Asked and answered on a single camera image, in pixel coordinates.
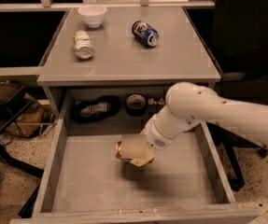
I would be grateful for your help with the grey cabinet counter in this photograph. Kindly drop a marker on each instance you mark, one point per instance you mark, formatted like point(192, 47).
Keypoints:
point(120, 59)

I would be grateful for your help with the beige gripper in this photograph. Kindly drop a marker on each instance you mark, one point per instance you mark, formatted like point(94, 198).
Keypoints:
point(156, 136)

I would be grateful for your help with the black office chair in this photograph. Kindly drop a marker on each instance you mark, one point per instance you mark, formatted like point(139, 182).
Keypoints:
point(239, 42)

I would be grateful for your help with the black tape roll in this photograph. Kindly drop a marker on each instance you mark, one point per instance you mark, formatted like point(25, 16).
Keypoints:
point(136, 105)

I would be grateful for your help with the brown bag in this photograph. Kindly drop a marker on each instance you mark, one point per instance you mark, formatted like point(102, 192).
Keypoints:
point(28, 124)

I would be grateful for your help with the grey open drawer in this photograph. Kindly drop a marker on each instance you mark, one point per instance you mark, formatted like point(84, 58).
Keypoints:
point(84, 183)

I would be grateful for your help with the blue soda can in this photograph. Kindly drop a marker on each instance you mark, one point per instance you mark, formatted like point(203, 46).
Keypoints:
point(146, 34)

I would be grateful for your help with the small keys bundle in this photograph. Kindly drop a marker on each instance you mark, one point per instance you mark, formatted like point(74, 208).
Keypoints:
point(152, 101)

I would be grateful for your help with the white bowl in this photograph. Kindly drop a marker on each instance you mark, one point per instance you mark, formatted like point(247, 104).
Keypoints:
point(93, 15)

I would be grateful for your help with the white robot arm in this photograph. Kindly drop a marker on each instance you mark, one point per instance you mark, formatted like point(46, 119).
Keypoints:
point(186, 106)

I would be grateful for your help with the crushed white green can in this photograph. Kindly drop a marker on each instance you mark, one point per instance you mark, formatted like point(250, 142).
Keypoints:
point(82, 45)

